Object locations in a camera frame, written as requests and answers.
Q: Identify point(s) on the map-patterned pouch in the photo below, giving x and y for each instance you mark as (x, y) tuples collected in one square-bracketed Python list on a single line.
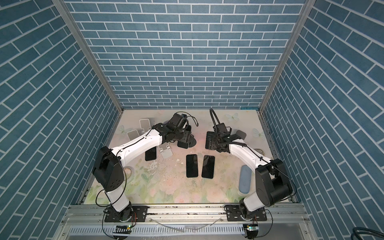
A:
[(260, 151)]

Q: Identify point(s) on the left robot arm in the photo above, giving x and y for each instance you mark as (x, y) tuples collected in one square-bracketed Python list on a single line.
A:
[(109, 165)]

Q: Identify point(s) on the tape roll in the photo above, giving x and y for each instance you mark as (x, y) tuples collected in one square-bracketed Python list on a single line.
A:
[(129, 173)]

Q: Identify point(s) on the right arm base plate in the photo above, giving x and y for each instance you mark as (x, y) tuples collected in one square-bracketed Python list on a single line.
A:
[(237, 213)]

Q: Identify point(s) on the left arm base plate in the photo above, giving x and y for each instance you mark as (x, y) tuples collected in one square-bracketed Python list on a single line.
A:
[(131, 214)]

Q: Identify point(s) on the purple-cased black phone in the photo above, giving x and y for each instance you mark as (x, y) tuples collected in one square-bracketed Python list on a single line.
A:
[(211, 141)]

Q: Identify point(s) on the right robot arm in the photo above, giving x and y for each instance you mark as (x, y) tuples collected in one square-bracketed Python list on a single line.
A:
[(272, 183)]

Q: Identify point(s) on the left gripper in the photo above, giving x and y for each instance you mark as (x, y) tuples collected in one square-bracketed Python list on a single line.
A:
[(186, 136)]

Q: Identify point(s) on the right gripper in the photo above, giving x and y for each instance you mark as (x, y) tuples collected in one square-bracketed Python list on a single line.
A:
[(217, 148)]

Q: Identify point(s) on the black round stand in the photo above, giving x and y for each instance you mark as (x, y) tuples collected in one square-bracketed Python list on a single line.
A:
[(192, 142)]

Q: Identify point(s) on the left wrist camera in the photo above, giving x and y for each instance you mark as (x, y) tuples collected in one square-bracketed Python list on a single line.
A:
[(177, 122)]

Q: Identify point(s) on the aluminium rail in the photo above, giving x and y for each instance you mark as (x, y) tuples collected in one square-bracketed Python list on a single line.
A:
[(189, 213)]

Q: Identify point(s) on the teal-edged phone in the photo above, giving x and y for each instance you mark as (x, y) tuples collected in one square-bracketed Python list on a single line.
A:
[(184, 141)]

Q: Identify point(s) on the blue glasses case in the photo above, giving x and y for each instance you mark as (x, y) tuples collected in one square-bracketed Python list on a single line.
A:
[(245, 179)]

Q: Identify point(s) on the white stand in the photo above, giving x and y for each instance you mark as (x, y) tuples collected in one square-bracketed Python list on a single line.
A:
[(145, 125), (165, 150), (133, 135)]

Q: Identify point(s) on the wooden base metal stand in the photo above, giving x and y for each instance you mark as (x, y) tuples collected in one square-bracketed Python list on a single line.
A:
[(241, 135)]

